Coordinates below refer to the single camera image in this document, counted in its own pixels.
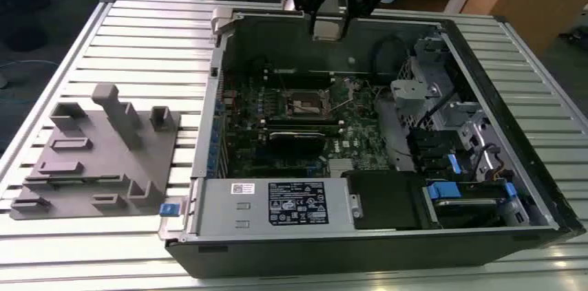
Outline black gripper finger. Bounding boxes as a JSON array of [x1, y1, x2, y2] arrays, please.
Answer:
[[301, 0, 331, 41], [337, 0, 383, 41]]

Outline CPU socket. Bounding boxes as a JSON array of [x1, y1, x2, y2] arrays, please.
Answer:
[[283, 88, 336, 121]]

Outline metal drive cage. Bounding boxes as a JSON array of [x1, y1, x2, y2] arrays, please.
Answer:
[[388, 36, 496, 182]]

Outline green motherboard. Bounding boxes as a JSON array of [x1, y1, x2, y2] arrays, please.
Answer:
[[219, 72, 403, 179]]

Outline black graphics card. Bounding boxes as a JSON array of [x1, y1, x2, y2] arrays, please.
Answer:
[[267, 130, 327, 158]]

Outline silver chipset heatsink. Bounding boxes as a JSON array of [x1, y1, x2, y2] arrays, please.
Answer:
[[327, 158, 358, 172]]

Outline black disk bay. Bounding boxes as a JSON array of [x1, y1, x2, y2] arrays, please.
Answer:
[[407, 128, 466, 172]]

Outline office chair base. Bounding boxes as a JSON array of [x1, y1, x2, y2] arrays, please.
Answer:
[[557, 5, 588, 44]]

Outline blue disk bay clip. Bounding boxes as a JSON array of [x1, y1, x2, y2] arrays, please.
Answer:
[[444, 153, 460, 175]]

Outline blue disk carrier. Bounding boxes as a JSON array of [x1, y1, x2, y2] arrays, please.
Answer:
[[422, 180, 518, 202]]

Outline grey power supply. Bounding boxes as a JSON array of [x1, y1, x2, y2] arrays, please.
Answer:
[[185, 177, 358, 237]]

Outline silver hard disk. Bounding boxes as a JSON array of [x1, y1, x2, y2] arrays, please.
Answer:
[[432, 197, 499, 228]]

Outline grey parts rack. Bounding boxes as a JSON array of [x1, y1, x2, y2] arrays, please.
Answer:
[[6, 83, 184, 222]]

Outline black office chair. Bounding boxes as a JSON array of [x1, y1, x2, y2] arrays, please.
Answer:
[[0, 0, 51, 53]]

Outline black PC case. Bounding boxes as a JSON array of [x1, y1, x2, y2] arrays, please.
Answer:
[[157, 5, 588, 280]]

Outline thick black cable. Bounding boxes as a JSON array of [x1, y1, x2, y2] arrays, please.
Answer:
[[368, 34, 410, 79]]

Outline grey case handle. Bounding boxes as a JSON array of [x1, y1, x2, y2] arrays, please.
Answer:
[[209, 7, 236, 36]]

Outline coloured wire bundle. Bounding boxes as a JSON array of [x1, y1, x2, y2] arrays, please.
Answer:
[[483, 162, 509, 182]]

